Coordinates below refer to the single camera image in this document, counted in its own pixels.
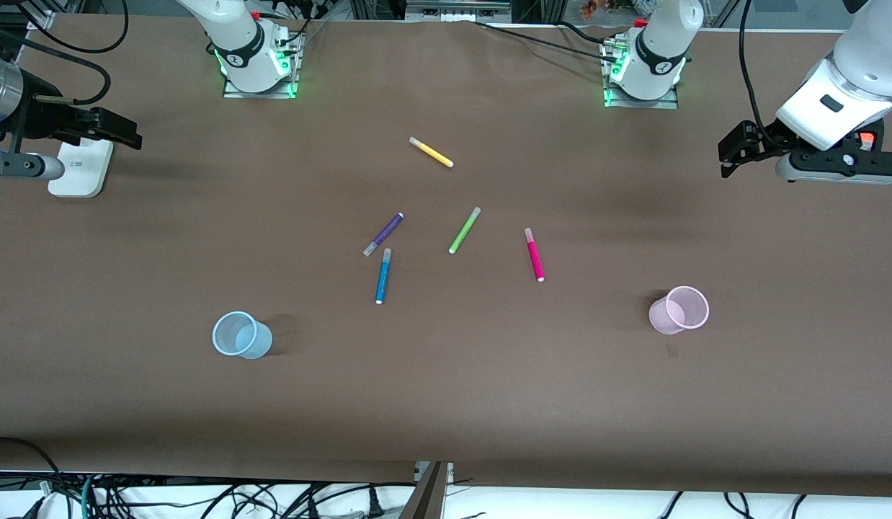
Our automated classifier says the pink marker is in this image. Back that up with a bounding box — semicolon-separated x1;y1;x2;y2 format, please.
524;228;545;283

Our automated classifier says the blue marker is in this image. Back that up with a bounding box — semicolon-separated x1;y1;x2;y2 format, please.
375;248;393;305

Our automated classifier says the white plastic stand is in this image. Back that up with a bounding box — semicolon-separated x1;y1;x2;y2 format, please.
48;137;115;198

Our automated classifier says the pink plastic cup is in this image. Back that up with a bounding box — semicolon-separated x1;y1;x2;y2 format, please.
648;285;710;336

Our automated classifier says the blue plastic cup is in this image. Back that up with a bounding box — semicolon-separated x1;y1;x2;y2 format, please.
212;311;273;360

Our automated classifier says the green marker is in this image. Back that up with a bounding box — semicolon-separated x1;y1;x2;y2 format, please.
448;207;482;254

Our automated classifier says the purple marker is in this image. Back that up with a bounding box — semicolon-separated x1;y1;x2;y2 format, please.
363;213;404;257

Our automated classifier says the yellow marker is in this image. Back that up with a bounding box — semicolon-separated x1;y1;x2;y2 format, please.
409;137;454;168

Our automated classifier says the grey metal box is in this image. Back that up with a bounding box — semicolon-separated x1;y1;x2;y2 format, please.
406;0;512;23

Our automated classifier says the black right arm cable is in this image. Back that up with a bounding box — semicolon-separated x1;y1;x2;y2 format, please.
0;0;130;106

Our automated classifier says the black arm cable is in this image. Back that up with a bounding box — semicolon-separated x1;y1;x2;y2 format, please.
0;0;130;106
739;0;771;138

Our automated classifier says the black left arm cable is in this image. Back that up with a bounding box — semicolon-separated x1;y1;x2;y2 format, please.
739;0;771;138

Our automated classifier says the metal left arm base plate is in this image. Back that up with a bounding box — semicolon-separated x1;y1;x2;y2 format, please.
602;37;679;110

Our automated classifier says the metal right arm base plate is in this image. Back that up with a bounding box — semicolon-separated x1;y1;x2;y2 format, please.
222;27;303;99

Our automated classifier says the black cable across table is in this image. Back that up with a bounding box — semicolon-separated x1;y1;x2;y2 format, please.
475;20;621;61

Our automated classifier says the black looped floor cable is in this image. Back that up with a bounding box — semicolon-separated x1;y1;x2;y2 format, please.
0;436;66;519

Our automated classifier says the aluminium frame post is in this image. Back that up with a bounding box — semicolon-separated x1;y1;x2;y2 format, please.
398;461;448;519

